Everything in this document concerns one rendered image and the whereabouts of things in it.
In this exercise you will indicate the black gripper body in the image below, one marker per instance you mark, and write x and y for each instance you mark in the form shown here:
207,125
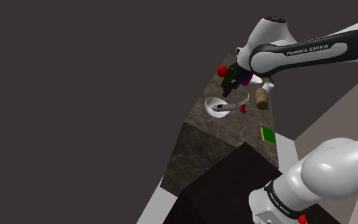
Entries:
238,77

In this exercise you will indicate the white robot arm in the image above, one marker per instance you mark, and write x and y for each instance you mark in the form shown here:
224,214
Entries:
327,173

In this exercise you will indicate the purple object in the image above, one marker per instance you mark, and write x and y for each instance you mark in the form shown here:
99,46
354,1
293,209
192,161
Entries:
247,80

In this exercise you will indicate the dark green bottle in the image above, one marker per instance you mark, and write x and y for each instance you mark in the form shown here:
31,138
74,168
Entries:
227,77

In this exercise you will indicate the red apple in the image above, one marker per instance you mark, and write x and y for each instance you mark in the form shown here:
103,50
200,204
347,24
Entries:
222,71

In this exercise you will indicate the white cup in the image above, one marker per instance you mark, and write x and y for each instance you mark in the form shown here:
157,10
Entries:
268,87

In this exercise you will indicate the grey remote control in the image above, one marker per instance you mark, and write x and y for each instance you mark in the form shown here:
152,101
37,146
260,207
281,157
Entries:
228,107

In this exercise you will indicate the small red object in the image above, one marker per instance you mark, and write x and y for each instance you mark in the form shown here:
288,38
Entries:
243,109

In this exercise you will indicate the brown cork cylinder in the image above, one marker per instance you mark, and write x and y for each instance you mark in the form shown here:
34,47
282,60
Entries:
261,99

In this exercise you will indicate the white bowl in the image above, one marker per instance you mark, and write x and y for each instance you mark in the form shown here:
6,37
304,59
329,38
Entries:
213,109

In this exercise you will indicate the green and yellow sponge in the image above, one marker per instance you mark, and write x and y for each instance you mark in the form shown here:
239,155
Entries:
268,135

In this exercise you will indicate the dark robot stand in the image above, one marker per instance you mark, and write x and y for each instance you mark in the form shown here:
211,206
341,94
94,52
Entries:
228,186

